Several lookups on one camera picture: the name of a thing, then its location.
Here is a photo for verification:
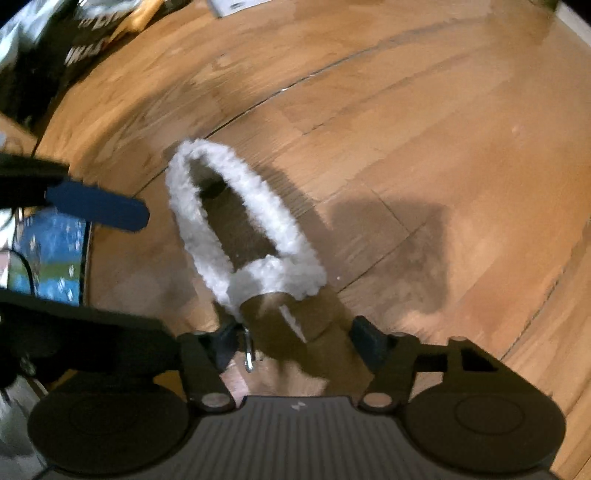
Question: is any white paper sheet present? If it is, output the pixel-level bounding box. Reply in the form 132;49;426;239
205;0;260;19

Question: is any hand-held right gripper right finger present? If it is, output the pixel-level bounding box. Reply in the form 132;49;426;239
351;316;502;412

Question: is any black cable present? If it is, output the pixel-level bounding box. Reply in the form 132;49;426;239
10;250;38;297

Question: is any tan fur-lined slipper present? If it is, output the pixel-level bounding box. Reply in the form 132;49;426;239
165;138;370;398

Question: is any dark printed bag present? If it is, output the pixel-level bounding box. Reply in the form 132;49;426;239
0;0;167;134

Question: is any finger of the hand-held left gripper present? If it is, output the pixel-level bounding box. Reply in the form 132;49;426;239
0;154;151;234
0;290;178;388

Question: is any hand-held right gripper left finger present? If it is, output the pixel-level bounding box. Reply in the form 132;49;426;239
178;319;243;412

